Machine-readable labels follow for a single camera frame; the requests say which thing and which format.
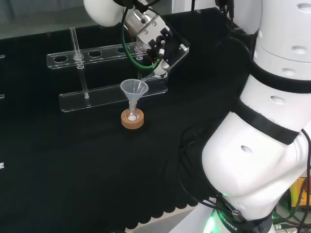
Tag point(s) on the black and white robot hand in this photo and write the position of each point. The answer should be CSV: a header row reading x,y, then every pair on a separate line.
x,y
175,48

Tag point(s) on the translucent plastic funnel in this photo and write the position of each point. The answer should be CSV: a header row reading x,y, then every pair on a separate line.
x,y
133,91

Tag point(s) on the small round-bottom glass flask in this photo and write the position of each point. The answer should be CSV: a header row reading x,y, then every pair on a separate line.
x,y
132,117

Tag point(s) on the clear acrylic funnel stand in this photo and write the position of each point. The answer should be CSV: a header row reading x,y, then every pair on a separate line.
x,y
107,97

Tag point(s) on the black bench cloth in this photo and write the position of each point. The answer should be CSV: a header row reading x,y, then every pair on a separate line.
x,y
85,170

